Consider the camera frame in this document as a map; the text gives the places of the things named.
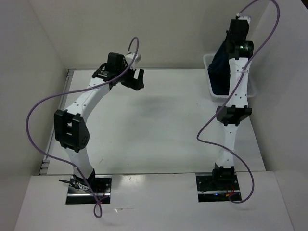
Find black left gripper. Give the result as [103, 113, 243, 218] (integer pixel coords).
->
[116, 62, 144, 91]

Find navy blue shorts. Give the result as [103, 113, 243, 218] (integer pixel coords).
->
[207, 41, 230, 96]

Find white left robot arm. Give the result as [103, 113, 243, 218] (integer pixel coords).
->
[54, 52, 144, 193]

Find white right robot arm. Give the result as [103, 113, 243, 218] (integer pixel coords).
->
[208, 16, 254, 190]

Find white plastic basket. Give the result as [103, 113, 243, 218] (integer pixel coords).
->
[203, 53, 257, 103]

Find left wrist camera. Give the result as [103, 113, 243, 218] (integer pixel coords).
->
[125, 53, 141, 64]

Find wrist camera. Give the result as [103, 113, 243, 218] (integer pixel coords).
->
[125, 53, 141, 64]
[236, 13, 251, 23]

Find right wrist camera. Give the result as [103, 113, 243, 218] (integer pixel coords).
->
[236, 13, 251, 23]

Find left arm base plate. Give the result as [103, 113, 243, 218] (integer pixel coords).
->
[60, 175, 112, 205]

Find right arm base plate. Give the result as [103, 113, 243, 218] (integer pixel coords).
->
[195, 173, 242, 203]

